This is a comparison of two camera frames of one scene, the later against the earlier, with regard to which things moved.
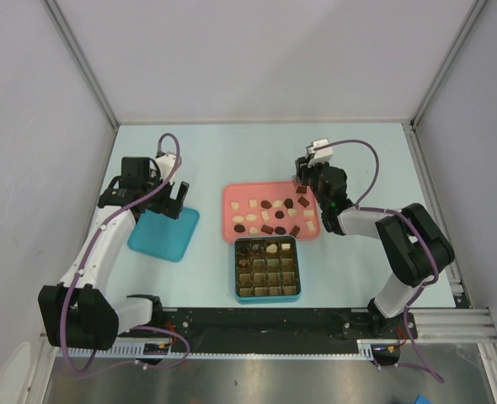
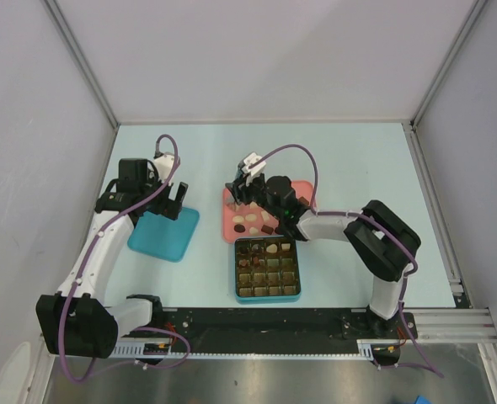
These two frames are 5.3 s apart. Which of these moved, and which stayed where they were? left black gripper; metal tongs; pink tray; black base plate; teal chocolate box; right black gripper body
Moved: metal tongs; right black gripper body
Stayed: left black gripper; black base plate; pink tray; teal chocolate box
